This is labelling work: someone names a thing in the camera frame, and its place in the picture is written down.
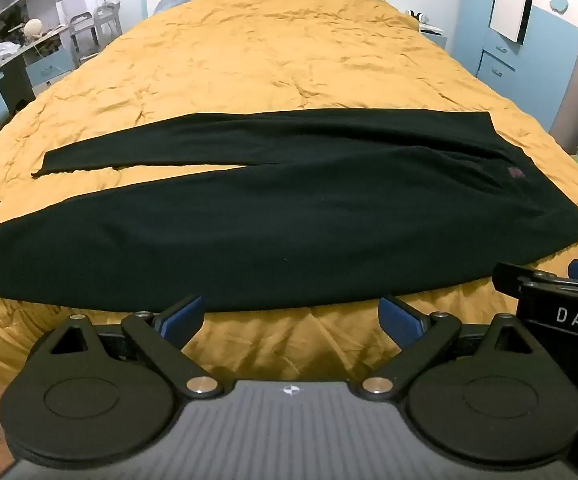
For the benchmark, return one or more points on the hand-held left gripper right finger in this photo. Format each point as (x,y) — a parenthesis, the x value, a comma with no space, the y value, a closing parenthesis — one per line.
(399,322)

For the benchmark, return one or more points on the blue nightstand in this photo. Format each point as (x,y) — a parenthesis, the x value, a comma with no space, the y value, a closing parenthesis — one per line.
(436,37)

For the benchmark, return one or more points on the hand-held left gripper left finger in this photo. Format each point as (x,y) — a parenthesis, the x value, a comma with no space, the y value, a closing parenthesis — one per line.
(184,317)

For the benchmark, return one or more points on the white and black camera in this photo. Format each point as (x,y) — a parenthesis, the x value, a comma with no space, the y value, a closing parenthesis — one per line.
(418,16)

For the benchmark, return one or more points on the yellow blanket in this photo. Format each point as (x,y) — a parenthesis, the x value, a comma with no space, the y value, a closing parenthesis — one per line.
(269,60)

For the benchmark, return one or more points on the black pants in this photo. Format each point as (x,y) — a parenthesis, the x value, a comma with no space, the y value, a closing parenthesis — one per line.
(269,220)

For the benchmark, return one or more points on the blue and white wardrobe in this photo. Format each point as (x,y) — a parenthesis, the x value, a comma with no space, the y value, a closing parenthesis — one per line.
(559,75)

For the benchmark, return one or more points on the white desk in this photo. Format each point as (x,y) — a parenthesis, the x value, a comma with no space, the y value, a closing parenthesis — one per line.
(44,60)

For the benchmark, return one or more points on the woven ball lamp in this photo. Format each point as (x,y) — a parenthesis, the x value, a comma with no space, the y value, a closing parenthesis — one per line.
(33,29)

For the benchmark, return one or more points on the white plastic bag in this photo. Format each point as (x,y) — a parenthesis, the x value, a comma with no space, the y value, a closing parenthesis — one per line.
(5,53)

